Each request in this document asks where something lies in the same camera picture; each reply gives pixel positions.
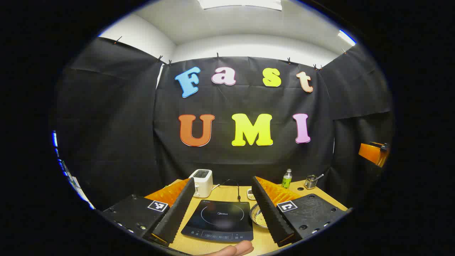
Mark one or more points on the metal spoon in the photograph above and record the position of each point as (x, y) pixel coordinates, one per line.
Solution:
(319, 176)

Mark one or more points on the green label drink bottle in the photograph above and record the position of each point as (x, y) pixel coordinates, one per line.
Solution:
(286, 179)

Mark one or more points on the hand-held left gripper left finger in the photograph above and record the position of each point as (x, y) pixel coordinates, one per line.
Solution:
(176, 213)

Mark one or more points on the white divided tray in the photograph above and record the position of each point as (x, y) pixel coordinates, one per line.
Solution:
(250, 194)

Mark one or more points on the stainless steel pot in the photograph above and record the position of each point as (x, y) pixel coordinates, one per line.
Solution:
(259, 217)

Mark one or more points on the ceiling light panel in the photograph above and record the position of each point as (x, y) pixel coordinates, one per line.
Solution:
(241, 3)
(346, 37)

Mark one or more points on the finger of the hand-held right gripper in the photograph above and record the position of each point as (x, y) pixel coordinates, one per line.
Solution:
(371, 152)

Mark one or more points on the black induction cooktop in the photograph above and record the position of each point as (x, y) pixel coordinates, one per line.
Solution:
(217, 227)

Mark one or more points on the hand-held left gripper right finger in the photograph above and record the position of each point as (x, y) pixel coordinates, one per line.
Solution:
(270, 213)

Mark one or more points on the computer monitor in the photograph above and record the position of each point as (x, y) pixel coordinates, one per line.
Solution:
(73, 181)

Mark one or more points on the white toaster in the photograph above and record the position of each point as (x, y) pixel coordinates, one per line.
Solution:
(202, 183)

